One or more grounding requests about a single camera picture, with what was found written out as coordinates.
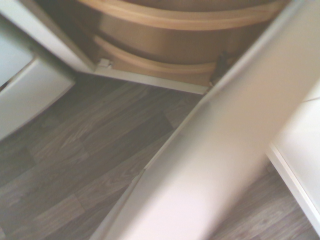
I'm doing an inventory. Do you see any white corner cabinet door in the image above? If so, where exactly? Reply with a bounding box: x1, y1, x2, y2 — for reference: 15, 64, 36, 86
89, 0, 320, 240

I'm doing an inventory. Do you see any wooden lazy susan shelf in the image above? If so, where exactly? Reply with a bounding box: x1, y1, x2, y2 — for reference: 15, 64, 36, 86
74, 0, 280, 64
93, 34, 219, 82

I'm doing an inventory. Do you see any white electric stove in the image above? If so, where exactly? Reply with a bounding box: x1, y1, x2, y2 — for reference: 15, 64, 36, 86
0, 31, 76, 141

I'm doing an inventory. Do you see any white corner cabinet frame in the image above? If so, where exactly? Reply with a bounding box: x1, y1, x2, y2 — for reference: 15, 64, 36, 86
0, 0, 209, 96

